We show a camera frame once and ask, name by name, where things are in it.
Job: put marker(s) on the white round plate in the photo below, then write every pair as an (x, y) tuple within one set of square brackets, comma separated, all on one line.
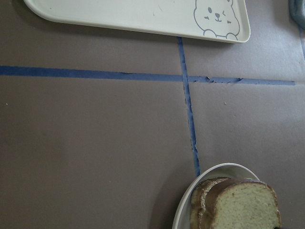
[(231, 170)]

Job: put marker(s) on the grey folded cloth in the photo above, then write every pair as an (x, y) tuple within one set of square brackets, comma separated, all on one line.
[(297, 11)]

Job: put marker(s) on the cream bear tray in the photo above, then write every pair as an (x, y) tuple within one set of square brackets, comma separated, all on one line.
[(215, 20)]

